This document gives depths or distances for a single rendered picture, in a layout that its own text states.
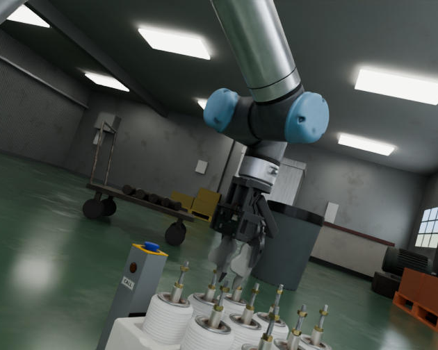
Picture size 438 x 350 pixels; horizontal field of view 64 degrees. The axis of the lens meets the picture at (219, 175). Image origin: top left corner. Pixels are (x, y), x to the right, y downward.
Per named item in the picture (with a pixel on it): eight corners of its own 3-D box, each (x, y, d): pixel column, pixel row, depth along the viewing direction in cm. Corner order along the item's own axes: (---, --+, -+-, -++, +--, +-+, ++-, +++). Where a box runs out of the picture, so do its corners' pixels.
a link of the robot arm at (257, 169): (256, 164, 76) (288, 171, 71) (249, 185, 76) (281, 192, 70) (236, 153, 71) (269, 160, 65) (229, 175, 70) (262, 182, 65)
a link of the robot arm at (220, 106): (249, 81, 56) (289, 110, 63) (207, 86, 65) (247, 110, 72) (233, 127, 56) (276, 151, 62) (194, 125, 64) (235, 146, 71)
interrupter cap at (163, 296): (153, 292, 79) (155, 289, 79) (184, 298, 82) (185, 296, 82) (160, 304, 72) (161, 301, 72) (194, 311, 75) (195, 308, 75)
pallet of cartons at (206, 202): (220, 223, 1058) (228, 196, 1066) (209, 222, 947) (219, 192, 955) (175, 208, 1102) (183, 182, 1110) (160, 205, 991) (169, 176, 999)
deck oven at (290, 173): (284, 246, 1000) (306, 172, 1020) (280, 247, 873) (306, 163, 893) (228, 226, 1050) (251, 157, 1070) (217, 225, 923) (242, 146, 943)
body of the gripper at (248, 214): (206, 230, 68) (225, 172, 69) (232, 237, 75) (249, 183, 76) (236, 242, 63) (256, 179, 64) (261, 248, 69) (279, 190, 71)
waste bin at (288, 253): (304, 289, 327) (325, 219, 333) (299, 297, 277) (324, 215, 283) (251, 268, 345) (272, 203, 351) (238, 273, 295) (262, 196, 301)
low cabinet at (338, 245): (365, 274, 935) (375, 242, 943) (383, 286, 707) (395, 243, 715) (295, 249, 991) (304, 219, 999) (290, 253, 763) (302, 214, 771)
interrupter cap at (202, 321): (189, 315, 71) (190, 312, 71) (222, 321, 74) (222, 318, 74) (201, 332, 64) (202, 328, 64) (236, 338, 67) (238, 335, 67)
